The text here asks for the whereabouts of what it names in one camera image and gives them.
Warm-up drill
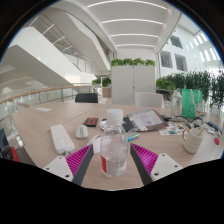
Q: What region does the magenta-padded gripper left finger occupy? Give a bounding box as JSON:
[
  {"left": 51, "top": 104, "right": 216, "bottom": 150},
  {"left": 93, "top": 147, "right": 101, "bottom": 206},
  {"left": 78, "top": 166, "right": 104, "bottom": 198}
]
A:
[{"left": 42, "top": 143, "right": 95, "bottom": 187}]

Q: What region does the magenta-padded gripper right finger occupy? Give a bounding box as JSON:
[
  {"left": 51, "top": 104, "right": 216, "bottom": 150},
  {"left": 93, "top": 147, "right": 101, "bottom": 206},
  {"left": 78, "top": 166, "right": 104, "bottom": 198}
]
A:
[{"left": 129, "top": 143, "right": 185, "bottom": 186}]

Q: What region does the clear plastic water bottle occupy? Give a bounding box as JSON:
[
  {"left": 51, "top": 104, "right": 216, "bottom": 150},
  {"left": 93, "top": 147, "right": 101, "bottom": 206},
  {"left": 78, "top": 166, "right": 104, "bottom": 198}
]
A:
[{"left": 99, "top": 108, "right": 130, "bottom": 179}]

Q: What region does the white power strip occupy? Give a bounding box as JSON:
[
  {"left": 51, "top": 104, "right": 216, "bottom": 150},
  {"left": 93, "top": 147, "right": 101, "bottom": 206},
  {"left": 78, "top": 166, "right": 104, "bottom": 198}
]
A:
[{"left": 49, "top": 123, "right": 76, "bottom": 156}]

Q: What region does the blue-green marker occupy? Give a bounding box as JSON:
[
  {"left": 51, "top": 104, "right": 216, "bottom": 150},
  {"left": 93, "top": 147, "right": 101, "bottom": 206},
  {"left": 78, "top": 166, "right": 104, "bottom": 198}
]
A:
[{"left": 127, "top": 131, "right": 141, "bottom": 142}]

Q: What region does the white computer mouse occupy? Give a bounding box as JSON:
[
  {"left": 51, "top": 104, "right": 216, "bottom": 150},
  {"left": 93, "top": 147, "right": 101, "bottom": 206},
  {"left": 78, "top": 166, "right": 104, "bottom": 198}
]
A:
[{"left": 75, "top": 124, "right": 90, "bottom": 140}]

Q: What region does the colourful sticker sheet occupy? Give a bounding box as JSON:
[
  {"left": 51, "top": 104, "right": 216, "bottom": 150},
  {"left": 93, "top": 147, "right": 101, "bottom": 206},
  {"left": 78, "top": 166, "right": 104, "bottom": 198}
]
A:
[{"left": 158, "top": 122, "right": 187, "bottom": 137}]

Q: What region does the open magazine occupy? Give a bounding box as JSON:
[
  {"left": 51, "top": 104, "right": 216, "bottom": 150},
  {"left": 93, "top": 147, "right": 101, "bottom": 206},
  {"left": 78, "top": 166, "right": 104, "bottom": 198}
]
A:
[{"left": 121, "top": 109, "right": 170, "bottom": 133}]

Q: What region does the black and red box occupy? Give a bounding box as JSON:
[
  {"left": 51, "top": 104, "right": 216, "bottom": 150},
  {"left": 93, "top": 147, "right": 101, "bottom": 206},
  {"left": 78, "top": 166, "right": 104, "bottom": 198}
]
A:
[{"left": 82, "top": 117, "right": 99, "bottom": 128}]

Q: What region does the white grid-patterned mug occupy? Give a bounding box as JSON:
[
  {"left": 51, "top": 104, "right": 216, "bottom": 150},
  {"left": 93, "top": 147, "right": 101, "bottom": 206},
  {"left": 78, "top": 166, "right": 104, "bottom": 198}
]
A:
[{"left": 181, "top": 126, "right": 205, "bottom": 155}]

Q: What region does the white chair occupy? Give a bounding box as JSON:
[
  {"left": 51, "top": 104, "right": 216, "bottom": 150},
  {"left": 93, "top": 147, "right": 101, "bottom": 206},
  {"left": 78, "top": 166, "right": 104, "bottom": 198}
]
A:
[{"left": 133, "top": 91, "right": 166, "bottom": 109}]

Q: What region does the clear tall shaker bottle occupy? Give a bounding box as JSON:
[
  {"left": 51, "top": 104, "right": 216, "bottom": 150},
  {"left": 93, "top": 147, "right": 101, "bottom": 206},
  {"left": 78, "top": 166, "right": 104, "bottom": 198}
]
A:
[{"left": 170, "top": 89, "right": 183, "bottom": 118}]

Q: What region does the black chair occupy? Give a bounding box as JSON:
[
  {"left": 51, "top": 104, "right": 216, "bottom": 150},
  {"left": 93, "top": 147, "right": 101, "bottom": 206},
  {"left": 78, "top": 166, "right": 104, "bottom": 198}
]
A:
[{"left": 74, "top": 92, "right": 100, "bottom": 104}]

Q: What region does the green tote bag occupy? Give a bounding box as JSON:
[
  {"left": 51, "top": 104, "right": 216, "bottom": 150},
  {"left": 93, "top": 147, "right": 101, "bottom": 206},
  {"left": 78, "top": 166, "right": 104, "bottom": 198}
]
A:
[{"left": 180, "top": 88, "right": 204, "bottom": 119}]

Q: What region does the plant-topped white cabinet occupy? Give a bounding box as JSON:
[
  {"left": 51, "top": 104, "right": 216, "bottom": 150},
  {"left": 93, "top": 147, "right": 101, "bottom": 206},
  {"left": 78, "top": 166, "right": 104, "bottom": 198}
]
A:
[{"left": 109, "top": 57, "right": 157, "bottom": 106}]

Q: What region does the small potted plant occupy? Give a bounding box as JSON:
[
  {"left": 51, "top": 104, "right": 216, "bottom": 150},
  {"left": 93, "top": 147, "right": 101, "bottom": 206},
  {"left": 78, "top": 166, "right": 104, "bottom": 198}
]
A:
[{"left": 91, "top": 77, "right": 113, "bottom": 99}]

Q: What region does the row of green potted plants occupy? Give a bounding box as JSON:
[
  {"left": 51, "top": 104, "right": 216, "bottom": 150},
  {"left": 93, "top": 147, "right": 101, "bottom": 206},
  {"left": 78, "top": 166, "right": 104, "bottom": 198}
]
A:
[{"left": 155, "top": 68, "right": 224, "bottom": 111}]

